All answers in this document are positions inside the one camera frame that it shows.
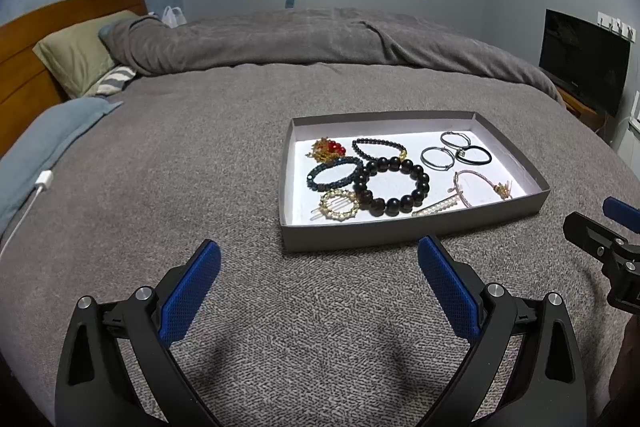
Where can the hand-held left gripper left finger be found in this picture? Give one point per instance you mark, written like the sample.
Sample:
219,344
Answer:
192,292

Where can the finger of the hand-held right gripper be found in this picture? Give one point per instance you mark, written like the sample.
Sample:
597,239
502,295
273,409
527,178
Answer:
622,213
590,234

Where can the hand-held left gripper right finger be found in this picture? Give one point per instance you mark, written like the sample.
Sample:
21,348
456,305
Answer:
447,292

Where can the grey cardboard tray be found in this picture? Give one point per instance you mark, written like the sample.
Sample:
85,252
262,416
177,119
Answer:
400,234

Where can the gold round hair clip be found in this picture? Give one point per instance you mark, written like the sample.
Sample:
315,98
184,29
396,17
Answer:
341,218

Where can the person's right forearm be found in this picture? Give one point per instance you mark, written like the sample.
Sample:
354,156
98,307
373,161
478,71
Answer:
629,357

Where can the white router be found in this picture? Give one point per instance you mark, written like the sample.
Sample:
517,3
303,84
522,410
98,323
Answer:
632,132

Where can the pearl hair clip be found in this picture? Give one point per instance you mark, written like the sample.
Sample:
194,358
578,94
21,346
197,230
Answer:
437,207

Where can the wooden television stand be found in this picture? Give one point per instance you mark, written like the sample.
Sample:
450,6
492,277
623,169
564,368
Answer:
580,104

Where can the grey bed blanket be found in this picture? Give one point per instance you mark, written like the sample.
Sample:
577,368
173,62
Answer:
200,157

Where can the silver hoop earring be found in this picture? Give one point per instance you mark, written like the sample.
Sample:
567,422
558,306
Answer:
442,139
423,158

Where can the black television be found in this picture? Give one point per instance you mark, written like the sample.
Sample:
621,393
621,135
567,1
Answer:
585,57

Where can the red and gold brooch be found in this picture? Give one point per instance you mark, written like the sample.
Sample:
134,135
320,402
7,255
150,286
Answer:
332,149

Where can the light blue blanket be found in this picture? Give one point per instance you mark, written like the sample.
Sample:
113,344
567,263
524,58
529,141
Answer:
50,137

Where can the grey striped pillow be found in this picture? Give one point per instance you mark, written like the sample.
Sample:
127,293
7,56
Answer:
115,79

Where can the olive green pillow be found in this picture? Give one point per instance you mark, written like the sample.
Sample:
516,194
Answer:
80,52

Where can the grey duvet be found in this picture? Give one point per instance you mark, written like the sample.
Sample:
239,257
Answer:
300,42

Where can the white plastic bag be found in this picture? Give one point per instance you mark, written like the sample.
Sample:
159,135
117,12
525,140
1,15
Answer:
173,18

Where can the wooden headboard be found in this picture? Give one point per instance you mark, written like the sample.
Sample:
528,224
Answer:
25,72

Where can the white wall hook rack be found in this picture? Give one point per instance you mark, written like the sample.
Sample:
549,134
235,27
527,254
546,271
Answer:
617,26

